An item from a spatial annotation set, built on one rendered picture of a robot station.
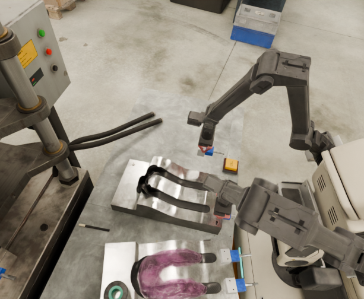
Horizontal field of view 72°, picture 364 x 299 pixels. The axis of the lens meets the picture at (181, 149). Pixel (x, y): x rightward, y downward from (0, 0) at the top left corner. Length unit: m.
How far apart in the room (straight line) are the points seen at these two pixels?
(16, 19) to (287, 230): 1.05
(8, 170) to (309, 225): 1.06
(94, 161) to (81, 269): 1.37
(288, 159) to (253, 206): 2.17
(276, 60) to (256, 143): 1.96
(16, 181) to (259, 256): 1.41
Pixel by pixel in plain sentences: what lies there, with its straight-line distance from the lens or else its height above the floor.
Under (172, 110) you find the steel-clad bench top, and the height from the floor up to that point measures 0.80.
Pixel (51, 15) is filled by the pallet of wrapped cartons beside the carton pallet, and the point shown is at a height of 0.06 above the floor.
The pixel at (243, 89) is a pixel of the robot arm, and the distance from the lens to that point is 0.81.
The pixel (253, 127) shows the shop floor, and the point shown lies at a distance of 2.80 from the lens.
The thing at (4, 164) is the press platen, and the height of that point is 1.04.
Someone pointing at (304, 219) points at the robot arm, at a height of 1.52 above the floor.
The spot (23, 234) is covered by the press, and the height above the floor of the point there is 0.79.
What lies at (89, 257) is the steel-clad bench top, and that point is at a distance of 1.20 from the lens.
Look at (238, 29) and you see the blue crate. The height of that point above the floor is 0.18.
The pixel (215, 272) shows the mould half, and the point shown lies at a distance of 1.12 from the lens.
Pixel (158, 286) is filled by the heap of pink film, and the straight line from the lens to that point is 1.05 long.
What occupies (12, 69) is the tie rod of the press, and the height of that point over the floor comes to 1.45.
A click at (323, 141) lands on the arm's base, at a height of 1.24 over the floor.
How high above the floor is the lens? 1.93
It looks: 52 degrees down
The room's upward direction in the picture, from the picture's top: 7 degrees clockwise
